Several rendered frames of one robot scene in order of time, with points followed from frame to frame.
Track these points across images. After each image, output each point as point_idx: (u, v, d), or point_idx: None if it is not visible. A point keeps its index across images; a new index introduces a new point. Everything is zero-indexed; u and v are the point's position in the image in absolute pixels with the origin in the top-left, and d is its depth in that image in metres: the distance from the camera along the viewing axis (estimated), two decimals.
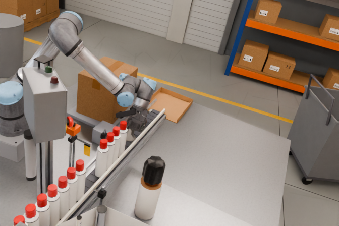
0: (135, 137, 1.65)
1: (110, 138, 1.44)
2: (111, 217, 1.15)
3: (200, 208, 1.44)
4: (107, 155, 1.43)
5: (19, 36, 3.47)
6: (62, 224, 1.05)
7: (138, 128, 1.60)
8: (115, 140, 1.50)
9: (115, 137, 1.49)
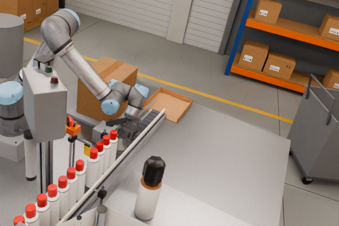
0: (127, 147, 1.58)
1: (99, 148, 1.37)
2: (111, 217, 1.15)
3: (200, 208, 1.44)
4: (98, 164, 1.36)
5: (19, 36, 3.47)
6: (62, 224, 1.05)
7: (129, 137, 1.53)
8: (105, 150, 1.43)
9: (104, 147, 1.42)
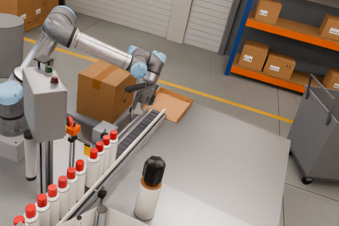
0: (145, 112, 1.64)
1: (99, 148, 1.37)
2: (111, 217, 1.15)
3: (200, 208, 1.44)
4: (98, 164, 1.36)
5: (19, 36, 3.47)
6: (62, 224, 1.05)
7: (148, 101, 1.59)
8: (105, 150, 1.43)
9: (104, 147, 1.42)
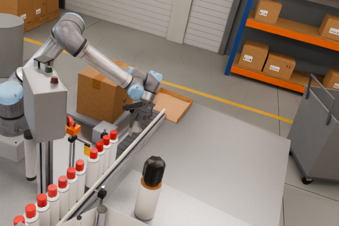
0: (142, 129, 1.69)
1: (99, 148, 1.37)
2: (111, 217, 1.15)
3: (200, 208, 1.44)
4: (98, 164, 1.36)
5: (19, 36, 3.47)
6: (62, 224, 1.05)
7: (144, 120, 1.65)
8: (105, 150, 1.43)
9: (104, 147, 1.42)
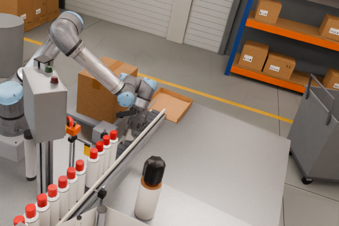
0: (135, 137, 1.65)
1: (99, 148, 1.37)
2: (111, 217, 1.15)
3: (200, 208, 1.44)
4: (98, 164, 1.36)
5: (19, 36, 3.47)
6: (62, 224, 1.05)
7: (138, 128, 1.61)
8: (105, 150, 1.43)
9: (104, 147, 1.42)
